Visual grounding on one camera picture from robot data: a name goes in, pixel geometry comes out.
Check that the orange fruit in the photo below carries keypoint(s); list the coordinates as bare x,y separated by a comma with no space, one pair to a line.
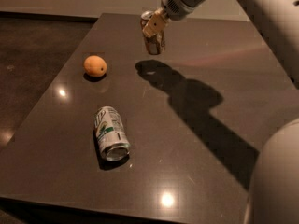
95,66

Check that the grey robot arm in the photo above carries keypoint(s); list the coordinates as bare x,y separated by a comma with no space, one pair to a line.
274,187

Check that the orange soda can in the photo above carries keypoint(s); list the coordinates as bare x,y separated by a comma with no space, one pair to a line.
154,45

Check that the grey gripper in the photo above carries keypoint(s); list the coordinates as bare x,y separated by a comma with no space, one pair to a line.
179,4

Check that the silver green soda can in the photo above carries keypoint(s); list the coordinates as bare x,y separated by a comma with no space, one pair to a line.
110,135

